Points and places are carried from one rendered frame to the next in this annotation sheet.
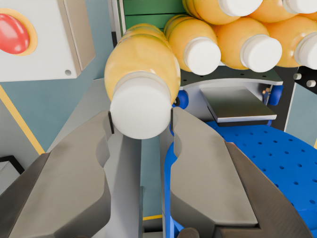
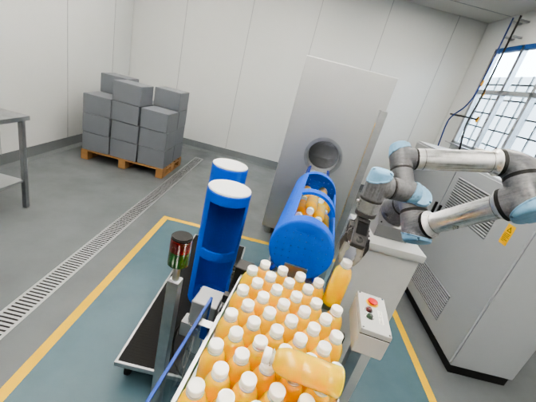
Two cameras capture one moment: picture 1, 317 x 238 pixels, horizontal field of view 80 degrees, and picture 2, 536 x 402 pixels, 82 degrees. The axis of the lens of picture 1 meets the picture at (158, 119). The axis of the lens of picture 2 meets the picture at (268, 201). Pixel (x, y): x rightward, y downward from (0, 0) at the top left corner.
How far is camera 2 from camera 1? 1.07 m
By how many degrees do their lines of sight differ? 36
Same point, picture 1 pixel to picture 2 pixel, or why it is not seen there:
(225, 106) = not seen: hidden behind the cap
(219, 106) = not seen: hidden behind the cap
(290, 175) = (291, 241)
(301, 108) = (136, 291)
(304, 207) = (297, 232)
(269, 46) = (300, 275)
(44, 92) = not seen: outside the picture
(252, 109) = (290, 269)
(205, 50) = (319, 281)
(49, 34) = (362, 299)
